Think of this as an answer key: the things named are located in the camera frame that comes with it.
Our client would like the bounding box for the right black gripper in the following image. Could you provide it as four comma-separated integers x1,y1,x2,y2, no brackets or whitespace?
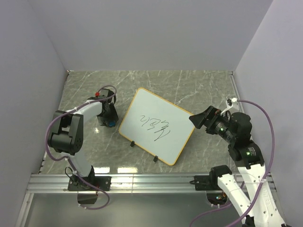
188,104,235,142

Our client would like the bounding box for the blue whiteboard eraser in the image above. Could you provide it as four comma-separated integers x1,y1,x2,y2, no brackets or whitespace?
108,121,116,127

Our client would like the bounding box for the white board with yellow frame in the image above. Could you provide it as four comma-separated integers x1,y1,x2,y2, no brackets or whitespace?
119,87,195,166

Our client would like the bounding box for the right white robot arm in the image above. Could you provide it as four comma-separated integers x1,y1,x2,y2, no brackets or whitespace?
189,106,286,227

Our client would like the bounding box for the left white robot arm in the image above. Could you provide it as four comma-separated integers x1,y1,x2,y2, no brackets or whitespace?
45,87,118,190

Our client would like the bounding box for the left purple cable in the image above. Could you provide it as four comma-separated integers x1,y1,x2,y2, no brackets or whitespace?
45,85,118,210

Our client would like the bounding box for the purple cable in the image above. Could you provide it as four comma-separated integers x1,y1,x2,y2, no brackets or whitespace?
45,85,118,210
189,99,275,227

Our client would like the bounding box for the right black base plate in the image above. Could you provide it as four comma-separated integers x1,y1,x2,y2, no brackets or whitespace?
189,175,216,191

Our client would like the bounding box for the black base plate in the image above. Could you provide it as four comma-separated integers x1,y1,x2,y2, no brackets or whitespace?
67,176,111,192
189,175,216,191

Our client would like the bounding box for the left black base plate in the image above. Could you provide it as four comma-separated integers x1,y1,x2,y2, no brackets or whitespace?
67,176,111,192

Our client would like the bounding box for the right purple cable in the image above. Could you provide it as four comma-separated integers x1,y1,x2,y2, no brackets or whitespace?
189,99,275,227

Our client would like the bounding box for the aluminium rail frame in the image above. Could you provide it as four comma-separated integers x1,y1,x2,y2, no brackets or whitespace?
15,70,288,227

